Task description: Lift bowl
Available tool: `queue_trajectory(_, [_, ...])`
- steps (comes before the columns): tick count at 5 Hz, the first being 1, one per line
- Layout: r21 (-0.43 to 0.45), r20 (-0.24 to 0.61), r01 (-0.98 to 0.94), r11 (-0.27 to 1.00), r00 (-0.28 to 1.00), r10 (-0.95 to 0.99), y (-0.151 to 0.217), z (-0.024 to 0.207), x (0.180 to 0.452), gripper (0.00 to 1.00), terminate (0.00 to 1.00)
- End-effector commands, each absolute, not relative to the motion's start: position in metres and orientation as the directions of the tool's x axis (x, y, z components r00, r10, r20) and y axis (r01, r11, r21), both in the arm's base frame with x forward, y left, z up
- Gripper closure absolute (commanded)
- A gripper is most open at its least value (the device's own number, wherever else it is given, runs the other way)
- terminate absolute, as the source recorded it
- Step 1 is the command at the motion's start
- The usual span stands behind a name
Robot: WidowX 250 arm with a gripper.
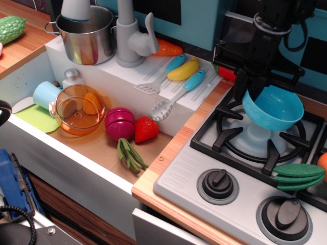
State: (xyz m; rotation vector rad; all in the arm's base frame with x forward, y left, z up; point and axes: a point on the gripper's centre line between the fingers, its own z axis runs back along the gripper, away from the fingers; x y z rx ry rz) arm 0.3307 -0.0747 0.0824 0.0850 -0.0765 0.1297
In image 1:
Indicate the blue plastic bowl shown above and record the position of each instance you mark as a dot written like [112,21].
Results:
[275,109]

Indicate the right black stove knob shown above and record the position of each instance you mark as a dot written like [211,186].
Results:
[284,220]

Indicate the white blue bottle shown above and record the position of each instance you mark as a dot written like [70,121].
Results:
[76,10]

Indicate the green toy bitter gourd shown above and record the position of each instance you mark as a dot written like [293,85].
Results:
[12,27]

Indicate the orange toy carrot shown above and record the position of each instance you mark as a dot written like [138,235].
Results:
[168,49]

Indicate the toy orange fruit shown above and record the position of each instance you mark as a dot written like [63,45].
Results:
[322,162]

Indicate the green cutting mat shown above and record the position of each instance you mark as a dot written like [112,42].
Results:
[38,117]

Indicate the red toy strawberry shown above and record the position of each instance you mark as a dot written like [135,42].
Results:
[145,129]

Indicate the blue handled slotted spatula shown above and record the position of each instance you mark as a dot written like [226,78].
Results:
[154,87]

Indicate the blue plastic case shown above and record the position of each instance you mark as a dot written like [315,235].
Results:
[16,185]

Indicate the stainless steel pot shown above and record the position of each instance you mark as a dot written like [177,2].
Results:
[89,42]

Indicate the grey toy stove top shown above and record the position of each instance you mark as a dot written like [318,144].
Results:
[250,182]

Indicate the white salt shaker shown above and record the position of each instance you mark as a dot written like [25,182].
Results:
[72,77]

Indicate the black stove grate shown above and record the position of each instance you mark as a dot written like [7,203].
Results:
[230,137]

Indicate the orange transparent measuring pot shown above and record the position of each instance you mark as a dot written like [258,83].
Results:
[68,112]

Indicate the green felt pea pods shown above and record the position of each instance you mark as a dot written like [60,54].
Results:
[292,177]

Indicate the blue handled pasta spoon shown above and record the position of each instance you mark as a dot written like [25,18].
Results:
[163,108]

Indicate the grey toy faucet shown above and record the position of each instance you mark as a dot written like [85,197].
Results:
[133,46]

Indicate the red toy pepper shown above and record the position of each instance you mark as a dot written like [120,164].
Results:
[224,72]

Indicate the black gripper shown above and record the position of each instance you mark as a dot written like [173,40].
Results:
[259,57]

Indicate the magenta toy onion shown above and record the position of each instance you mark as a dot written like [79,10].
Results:
[120,123]

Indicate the light blue plastic cup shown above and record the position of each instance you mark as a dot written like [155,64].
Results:
[45,93]

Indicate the left black stove knob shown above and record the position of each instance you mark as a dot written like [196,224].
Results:
[218,187]

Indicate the green felt beans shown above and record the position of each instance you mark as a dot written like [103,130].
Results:
[128,153]

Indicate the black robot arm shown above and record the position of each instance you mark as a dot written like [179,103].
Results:
[280,14]

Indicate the orange toy corn piece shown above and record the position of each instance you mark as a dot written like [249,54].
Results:
[91,104]

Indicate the black stove knob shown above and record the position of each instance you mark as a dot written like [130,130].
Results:
[218,187]
[284,220]

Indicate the yellow toy banana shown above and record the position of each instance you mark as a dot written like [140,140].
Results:
[185,71]

